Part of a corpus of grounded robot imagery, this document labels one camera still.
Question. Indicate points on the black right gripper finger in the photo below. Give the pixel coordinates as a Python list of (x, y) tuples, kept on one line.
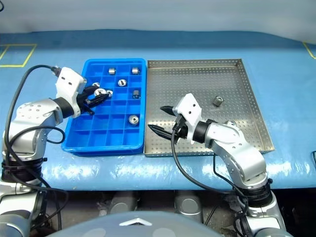
[(160, 131), (168, 109)]

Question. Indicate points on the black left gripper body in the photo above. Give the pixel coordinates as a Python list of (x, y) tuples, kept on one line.
[(82, 101)]

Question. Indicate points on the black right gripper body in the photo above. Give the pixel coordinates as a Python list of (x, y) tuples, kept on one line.
[(182, 129)]

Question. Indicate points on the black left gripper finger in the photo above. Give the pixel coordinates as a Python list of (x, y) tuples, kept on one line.
[(91, 88), (97, 99)]

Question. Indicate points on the small metal roller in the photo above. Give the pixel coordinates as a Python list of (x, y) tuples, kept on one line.
[(230, 122), (95, 84), (121, 82), (135, 70), (133, 119), (218, 100), (102, 92), (111, 71), (136, 94)]

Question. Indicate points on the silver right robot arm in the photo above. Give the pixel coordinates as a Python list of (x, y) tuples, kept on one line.
[(234, 138)]

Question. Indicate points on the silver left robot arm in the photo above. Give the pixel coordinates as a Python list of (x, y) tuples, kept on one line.
[(32, 111)]

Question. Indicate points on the perforated steel tray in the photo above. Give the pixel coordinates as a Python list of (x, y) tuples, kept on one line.
[(197, 79)]

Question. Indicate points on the blue compartment tray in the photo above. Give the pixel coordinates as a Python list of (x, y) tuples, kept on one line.
[(116, 138)]

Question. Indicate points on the silver cylinder under table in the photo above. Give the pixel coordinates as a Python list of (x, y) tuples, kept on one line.
[(188, 207), (123, 203)]

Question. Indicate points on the grey rounded robot torso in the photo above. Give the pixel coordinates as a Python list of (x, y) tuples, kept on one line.
[(135, 225)]

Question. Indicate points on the dark object at edge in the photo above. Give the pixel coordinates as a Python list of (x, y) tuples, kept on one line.
[(314, 157)]

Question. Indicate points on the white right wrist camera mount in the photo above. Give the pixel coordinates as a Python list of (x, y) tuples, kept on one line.
[(190, 111)]

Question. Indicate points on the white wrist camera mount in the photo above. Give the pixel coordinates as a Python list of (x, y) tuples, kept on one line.
[(190, 111), (67, 85)]

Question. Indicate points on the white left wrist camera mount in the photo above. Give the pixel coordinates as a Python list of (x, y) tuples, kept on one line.
[(67, 85)]

